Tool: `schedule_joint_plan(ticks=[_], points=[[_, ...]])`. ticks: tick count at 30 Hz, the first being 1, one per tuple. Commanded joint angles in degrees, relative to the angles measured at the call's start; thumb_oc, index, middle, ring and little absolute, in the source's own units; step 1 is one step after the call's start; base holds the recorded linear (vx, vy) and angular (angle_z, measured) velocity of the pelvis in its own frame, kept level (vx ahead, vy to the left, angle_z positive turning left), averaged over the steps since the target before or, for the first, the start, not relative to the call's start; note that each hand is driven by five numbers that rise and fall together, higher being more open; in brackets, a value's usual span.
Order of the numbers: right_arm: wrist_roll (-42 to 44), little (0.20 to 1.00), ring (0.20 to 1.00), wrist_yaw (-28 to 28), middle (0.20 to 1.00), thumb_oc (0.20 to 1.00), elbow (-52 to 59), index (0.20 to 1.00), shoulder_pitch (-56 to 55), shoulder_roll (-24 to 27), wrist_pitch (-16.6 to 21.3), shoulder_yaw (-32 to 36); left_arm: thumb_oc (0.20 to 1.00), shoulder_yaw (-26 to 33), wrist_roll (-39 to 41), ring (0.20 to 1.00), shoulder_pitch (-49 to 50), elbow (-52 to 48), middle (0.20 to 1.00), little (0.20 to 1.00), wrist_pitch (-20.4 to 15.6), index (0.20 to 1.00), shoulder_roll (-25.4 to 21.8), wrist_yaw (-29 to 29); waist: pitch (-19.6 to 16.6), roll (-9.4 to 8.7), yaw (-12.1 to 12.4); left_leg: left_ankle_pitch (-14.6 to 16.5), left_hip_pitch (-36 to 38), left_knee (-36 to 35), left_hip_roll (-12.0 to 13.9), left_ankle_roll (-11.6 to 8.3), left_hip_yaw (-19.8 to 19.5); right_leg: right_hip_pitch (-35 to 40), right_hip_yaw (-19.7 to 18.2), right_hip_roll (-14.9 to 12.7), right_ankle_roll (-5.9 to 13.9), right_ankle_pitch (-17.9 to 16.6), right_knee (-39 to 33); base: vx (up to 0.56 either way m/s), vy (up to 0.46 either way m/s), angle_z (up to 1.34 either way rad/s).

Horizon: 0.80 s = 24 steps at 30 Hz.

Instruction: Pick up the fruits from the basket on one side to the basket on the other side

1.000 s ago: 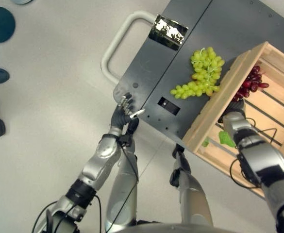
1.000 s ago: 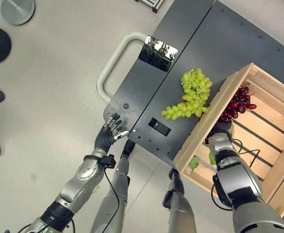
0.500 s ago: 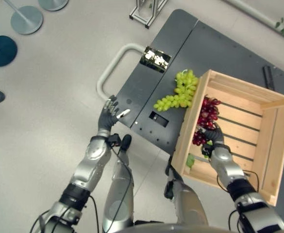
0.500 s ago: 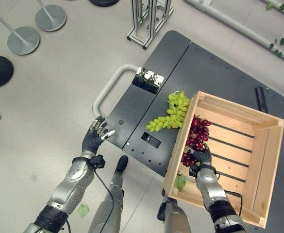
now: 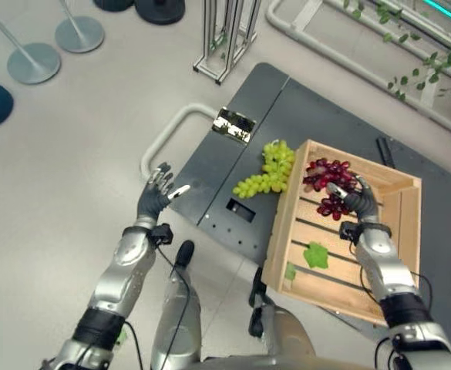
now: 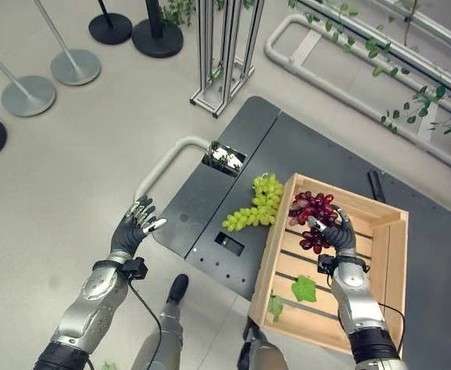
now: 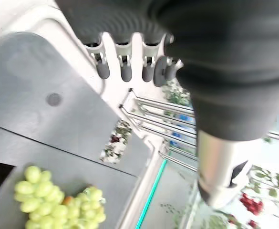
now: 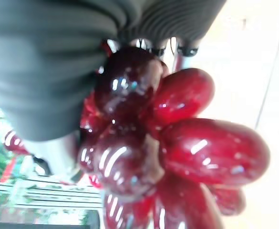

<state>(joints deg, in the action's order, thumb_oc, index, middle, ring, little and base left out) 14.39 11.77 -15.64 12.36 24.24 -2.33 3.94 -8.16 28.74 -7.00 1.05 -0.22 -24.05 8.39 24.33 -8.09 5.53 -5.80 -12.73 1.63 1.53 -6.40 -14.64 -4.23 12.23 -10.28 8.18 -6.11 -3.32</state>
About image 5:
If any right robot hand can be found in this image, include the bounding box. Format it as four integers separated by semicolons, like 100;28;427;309
326;173;380;224

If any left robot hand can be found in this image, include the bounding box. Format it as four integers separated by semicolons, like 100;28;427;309
137;162;192;222

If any red grape bunch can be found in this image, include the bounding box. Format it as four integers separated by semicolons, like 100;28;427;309
301;158;362;221

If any black right wrist clamp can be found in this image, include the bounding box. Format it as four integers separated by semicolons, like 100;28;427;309
339;220;365;242

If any black wrist clamp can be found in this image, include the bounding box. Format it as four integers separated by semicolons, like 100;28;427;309
150;223;173;244
339;220;365;242

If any wooden slatted crate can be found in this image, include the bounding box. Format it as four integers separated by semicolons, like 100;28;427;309
261;139;422;327

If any black left wrist clamp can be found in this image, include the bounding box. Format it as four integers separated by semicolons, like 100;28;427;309
150;223;173;244

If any dark grey cart platform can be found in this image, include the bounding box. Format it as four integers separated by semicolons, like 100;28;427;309
170;62;451;370

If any dark robot left foot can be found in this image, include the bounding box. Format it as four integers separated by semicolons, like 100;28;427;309
173;240;196;271

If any dark robot foot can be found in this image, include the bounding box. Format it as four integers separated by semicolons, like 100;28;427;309
173;240;196;271
247;265;268;338

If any large green grape leaf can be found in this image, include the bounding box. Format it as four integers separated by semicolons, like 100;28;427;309
303;241;330;270

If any green grape bunch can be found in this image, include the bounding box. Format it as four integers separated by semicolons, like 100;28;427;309
232;140;296;200

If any small green grape leaf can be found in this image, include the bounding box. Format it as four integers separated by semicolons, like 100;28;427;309
284;262;298;288

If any shiny metal plate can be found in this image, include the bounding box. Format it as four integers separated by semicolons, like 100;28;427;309
211;108;257;143

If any silver robot left leg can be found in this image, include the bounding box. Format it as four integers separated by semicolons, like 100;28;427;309
150;265;203;370

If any silver robot leg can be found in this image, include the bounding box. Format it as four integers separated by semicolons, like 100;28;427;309
150;265;203;370
261;298;318;363

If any dark robot right foot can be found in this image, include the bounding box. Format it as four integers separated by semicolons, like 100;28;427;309
247;265;268;338

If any grey pipe railing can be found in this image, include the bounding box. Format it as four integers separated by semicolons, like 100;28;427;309
265;0;451;140

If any silver robot right leg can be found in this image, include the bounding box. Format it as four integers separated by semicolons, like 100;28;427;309
261;298;318;363

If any green vine plant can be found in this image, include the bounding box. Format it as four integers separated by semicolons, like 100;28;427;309
342;0;451;103

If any grey round stanchion base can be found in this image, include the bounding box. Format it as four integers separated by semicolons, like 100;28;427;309
0;0;62;86
54;0;106;54

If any grey cart push handle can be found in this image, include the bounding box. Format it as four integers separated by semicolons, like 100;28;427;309
140;103;219;183

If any aluminium frame stand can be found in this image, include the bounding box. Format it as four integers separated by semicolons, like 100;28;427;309
193;0;263;86

